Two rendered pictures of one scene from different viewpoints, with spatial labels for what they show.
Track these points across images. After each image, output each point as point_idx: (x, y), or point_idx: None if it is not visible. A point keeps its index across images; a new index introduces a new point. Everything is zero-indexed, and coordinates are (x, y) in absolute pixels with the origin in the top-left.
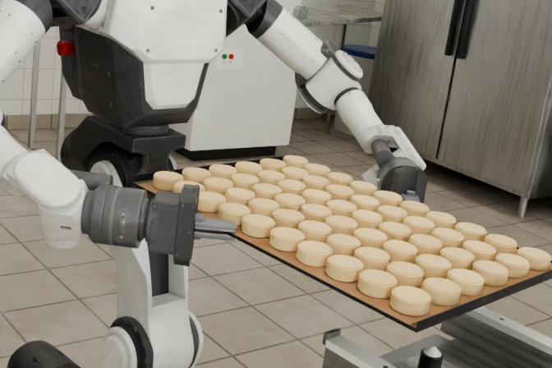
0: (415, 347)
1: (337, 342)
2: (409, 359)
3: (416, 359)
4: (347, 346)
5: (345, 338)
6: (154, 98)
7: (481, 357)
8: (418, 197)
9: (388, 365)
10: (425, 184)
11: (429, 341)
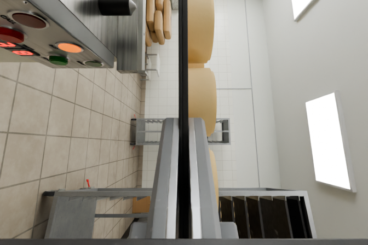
0: (69, 23)
1: (144, 66)
2: (87, 25)
3: (84, 18)
4: (143, 60)
5: (142, 65)
6: None
7: None
8: (216, 200)
9: (143, 33)
10: (320, 240)
11: (51, 7)
